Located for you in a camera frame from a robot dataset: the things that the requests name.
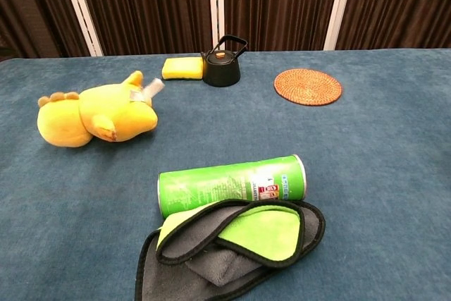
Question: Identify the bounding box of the round woven rattan coaster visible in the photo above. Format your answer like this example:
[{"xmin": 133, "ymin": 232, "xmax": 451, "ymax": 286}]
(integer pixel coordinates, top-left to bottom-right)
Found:
[{"xmin": 273, "ymin": 68, "xmax": 343, "ymax": 107}]

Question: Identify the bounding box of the brown pleated curtain panel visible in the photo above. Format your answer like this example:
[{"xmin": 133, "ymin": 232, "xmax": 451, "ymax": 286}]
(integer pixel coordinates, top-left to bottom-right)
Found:
[
  {"xmin": 73, "ymin": 0, "xmax": 213, "ymax": 57},
  {"xmin": 335, "ymin": 0, "xmax": 451, "ymax": 51},
  {"xmin": 223, "ymin": 0, "xmax": 343, "ymax": 52},
  {"xmin": 0, "ymin": 0, "xmax": 97, "ymax": 62}
]

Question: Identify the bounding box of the white screen frame post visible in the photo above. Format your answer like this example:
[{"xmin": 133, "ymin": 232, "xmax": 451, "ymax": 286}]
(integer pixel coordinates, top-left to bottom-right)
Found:
[
  {"xmin": 57, "ymin": 0, "xmax": 104, "ymax": 58},
  {"xmin": 323, "ymin": 0, "xmax": 357, "ymax": 51},
  {"xmin": 208, "ymin": 0, "xmax": 226, "ymax": 52}
]

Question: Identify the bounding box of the green and grey microfibre cloth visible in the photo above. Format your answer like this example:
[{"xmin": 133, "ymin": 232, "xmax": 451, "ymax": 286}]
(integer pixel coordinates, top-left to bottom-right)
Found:
[{"xmin": 134, "ymin": 199, "xmax": 327, "ymax": 301}]

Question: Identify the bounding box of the green cylindrical chip can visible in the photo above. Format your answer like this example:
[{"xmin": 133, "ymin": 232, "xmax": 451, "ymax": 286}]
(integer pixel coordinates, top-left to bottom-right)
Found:
[{"xmin": 156, "ymin": 154, "xmax": 309, "ymax": 220}]

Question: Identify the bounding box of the yellow plush toy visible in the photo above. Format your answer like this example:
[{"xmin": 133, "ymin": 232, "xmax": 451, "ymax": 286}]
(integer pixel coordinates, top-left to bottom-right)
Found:
[{"xmin": 37, "ymin": 70, "xmax": 166, "ymax": 149}]

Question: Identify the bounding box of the black kettle with handle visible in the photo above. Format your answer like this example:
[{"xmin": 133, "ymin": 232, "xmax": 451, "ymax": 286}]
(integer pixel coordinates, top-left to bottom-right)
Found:
[{"xmin": 199, "ymin": 34, "xmax": 249, "ymax": 88}]

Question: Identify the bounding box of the yellow sponge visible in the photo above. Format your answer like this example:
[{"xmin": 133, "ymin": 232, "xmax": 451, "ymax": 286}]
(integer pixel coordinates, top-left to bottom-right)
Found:
[{"xmin": 161, "ymin": 56, "xmax": 205, "ymax": 81}]

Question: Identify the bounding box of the blue velvet table cover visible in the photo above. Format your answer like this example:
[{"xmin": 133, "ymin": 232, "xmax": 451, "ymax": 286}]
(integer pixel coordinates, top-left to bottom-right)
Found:
[{"xmin": 0, "ymin": 47, "xmax": 451, "ymax": 301}]

